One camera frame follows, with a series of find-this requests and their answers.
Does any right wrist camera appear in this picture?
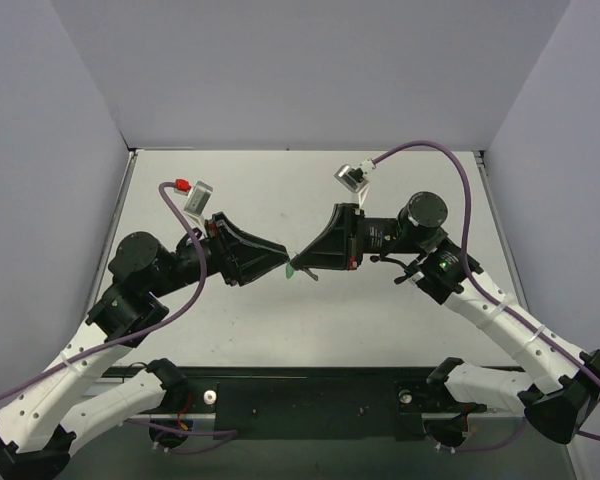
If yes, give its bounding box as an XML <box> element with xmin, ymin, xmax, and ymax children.
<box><xmin>334</xmin><ymin>164</ymin><xmax>370</xmax><ymax>207</ymax></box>

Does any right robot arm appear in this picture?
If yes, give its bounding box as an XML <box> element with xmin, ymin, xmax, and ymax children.
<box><xmin>290</xmin><ymin>191</ymin><xmax>600</xmax><ymax>444</ymax></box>

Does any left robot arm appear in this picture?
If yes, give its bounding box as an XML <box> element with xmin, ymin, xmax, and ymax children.
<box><xmin>0</xmin><ymin>213</ymin><xmax>289</xmax><ymax>479</ymax></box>

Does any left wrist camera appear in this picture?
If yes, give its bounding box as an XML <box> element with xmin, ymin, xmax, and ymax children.
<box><xmin>183</xmin><ymin>181</ymin><xmax>214</xmax><ymax>217</ymax></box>

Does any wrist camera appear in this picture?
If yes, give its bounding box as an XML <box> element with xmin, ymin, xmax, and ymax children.
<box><xmin>334</xmin><ymin>164</ymin><xmax>370</xmax><ymax>207</ymax></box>
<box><xmin>183</xmin><ymin>181</ymin><xmax>214</xmax><ymax>217</ymax></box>

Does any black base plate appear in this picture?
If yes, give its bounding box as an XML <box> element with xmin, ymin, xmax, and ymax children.
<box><xmin>151</xmin><ymin>367</ymin><xmax>486</xmax><ymax>441</ymax></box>

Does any silver key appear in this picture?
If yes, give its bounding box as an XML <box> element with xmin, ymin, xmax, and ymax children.
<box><xmin>302</xmin><ymin>268</ymin><xmax>319</xmax><ymax>281</ymax></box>

